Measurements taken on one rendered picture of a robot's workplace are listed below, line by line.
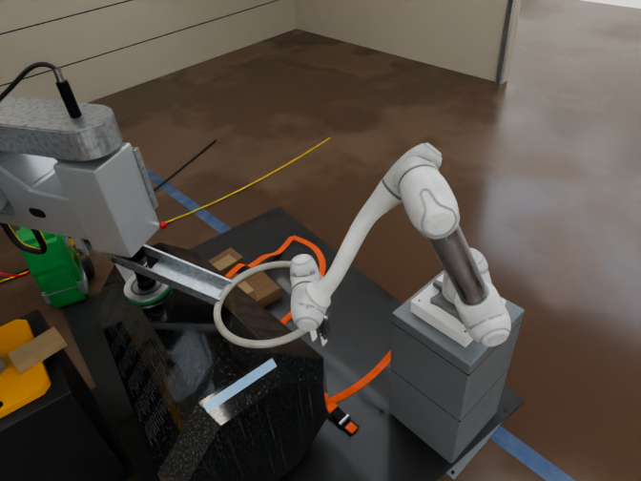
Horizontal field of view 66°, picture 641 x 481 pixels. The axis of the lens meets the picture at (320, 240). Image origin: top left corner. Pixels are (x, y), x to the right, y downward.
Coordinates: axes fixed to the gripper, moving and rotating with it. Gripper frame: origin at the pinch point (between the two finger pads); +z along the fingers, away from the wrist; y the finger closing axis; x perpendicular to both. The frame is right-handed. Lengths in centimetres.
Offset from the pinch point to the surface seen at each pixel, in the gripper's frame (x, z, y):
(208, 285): 6, -11, 54
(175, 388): 47, 3, 37
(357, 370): -42, 83, 17
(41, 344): 63, -7, 100
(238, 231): -106, 72, 165
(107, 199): 23, -63, 70
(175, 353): 36, -2, 46
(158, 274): 18, -22, 68
